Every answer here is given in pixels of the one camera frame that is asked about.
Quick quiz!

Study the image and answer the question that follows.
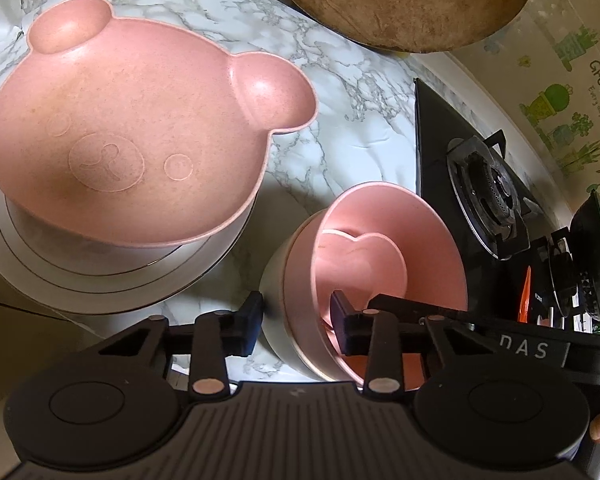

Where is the dark green pot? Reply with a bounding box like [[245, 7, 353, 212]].
[[569, 187, 600, 332]]

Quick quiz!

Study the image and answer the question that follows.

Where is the large white plate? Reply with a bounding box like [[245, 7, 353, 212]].
[[0, 170, 264, 317]]

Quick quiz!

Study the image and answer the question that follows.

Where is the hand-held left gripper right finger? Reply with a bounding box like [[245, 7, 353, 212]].
[[329, 289, 464, 395]]

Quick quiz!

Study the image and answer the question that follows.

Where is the black gas stove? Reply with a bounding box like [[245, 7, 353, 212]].
[[413, 77, 600, 335]]

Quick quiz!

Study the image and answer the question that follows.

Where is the round wooden cutting board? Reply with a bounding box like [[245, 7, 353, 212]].
[[264, 0, 540, 54]]

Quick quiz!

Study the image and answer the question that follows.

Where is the pink heart-shaped dish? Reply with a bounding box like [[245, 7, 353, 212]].
[[315, 229, 410, 332]]

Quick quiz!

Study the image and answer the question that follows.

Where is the cream bowl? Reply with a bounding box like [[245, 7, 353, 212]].
[[258, 209, 363, 382]]

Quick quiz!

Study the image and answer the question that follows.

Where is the small white floral plate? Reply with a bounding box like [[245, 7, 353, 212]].
[[0, 180, 257, 295]]

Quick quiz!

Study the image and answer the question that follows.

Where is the pink bowl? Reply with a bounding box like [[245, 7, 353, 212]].
[[284, 182, 469, 392]]

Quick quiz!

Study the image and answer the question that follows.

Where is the red spatula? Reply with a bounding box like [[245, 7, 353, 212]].
[[517, 264, 534, 322]]

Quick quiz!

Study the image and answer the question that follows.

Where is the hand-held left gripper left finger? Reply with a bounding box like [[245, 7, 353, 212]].
[[97, 290, 265, 402]]

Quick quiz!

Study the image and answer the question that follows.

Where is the pink bear-shaped plate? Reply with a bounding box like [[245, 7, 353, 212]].
[[0, 0, 319, 249]]

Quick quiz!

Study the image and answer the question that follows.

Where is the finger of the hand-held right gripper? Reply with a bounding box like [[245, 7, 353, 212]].
[[368, 293, 483, 331]]

